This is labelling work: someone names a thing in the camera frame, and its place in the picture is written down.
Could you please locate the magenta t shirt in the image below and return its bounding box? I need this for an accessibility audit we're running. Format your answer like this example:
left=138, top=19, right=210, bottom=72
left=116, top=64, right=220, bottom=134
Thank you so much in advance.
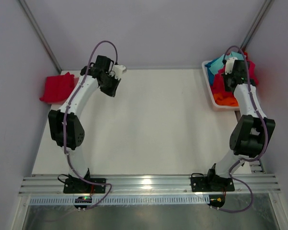
left=211, top=61, right=259, bottom=97

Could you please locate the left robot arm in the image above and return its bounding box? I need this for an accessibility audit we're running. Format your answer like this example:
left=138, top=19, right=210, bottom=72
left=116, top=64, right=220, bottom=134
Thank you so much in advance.
left=48, top=55, right=127, bottom=193

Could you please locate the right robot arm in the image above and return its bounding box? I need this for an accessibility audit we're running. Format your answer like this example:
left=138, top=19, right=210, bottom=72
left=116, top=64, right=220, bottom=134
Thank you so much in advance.
left=205, top=58, right=276, bottom=191

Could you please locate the red t shirt in basket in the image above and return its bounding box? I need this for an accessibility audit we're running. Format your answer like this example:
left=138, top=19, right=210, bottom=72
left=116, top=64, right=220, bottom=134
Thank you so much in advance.
left=243, top=51, right=249, bottom=62

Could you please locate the turquoise t shirt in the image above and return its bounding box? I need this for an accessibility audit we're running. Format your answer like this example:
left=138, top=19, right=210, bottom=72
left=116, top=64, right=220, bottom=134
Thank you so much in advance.
left=205, top=51, right=243, bottom=75

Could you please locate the orange t shirt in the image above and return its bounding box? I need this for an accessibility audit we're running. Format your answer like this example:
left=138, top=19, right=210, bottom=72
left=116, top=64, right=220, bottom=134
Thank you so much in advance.
left=213, top=93, right=239, bottom=107

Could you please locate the blue t shirt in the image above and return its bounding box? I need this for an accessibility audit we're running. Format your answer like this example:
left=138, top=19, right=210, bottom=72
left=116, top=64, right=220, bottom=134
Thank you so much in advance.
left=205, top=59, right=216, bottom=86

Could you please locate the folded salmon pink t shirt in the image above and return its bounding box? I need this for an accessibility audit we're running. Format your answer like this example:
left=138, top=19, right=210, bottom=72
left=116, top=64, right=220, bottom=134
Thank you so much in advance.
left=60, top=77, right=79, bottom=105

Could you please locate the white plastic basket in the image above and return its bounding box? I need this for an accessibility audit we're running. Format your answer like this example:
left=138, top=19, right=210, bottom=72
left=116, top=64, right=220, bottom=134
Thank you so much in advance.
left=202, top=60, right=239, bottom=112

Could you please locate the folded red t shirt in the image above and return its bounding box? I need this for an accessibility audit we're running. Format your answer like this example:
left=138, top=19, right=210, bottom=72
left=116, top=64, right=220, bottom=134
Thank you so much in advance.
left=39, top=72, right=76, bottom=104

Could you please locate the left black connector board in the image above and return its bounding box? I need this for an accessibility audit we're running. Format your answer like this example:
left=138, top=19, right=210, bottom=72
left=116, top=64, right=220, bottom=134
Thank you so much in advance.
left=73, top=196, right=92, bottom=211

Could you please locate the black connector board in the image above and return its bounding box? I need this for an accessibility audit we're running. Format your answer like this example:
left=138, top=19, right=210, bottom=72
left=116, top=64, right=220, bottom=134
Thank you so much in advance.
left=73, top=196, right=92, bottom=211
left=208, top=195, right=226, bottom=209

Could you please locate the right black connector board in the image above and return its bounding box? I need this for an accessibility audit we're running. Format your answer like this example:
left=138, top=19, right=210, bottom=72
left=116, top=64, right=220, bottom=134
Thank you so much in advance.
left=208, top=195, right=226, bottom=209

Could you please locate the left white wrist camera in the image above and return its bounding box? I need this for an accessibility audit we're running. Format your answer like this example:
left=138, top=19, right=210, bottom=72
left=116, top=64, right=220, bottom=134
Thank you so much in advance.
left=112, top=65, right=127, bottom=80

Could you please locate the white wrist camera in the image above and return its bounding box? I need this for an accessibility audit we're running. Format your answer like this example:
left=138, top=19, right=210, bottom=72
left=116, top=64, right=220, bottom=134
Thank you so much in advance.
left=225, top=57, right=238, bottom=75
left=112, top=65, right=127, bottom=80

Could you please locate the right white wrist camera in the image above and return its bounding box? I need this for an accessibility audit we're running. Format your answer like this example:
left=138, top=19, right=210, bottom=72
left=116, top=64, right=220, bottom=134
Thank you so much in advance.
left=225, top=57, right=238, bottom=75

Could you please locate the right aluminium corner post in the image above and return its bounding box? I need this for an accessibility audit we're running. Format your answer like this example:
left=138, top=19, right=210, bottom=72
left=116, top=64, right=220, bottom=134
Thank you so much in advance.
left=240, top=0, right=275, bottom=51

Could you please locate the aluminium corner post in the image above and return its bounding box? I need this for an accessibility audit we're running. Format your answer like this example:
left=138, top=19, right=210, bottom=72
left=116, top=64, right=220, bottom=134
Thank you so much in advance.
left=240, top=0, right=275, bottom=51
left=17, top=0, right=62, bottom=73

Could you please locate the aluminium front rail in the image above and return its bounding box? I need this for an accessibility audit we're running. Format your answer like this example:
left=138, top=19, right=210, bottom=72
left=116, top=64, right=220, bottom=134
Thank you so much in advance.
left=18, top=174, right=281, bottom=196

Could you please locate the left aluminium corner post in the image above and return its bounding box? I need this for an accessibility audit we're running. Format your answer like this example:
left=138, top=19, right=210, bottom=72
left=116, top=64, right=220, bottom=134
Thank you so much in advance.
left=17, top=0, right=62, bottom=73

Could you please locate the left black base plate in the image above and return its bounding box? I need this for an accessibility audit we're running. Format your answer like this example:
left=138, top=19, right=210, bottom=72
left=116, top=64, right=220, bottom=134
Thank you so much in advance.
left=63, top=177, right=106, bottom=194

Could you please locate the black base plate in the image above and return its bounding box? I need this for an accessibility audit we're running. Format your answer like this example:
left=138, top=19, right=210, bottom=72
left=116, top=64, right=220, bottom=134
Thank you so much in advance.
left=63, top=177, right=106, bottom=194
left=190, top=173, right=235, bottom=192

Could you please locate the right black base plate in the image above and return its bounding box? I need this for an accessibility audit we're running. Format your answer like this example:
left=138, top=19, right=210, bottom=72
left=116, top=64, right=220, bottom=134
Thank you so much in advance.
left=190, top=173, right=235, bottom=192

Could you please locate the slotted white cable duct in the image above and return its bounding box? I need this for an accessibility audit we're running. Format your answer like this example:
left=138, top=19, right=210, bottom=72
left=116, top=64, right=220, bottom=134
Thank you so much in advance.
left=28, top=194, right=209, bottom=206

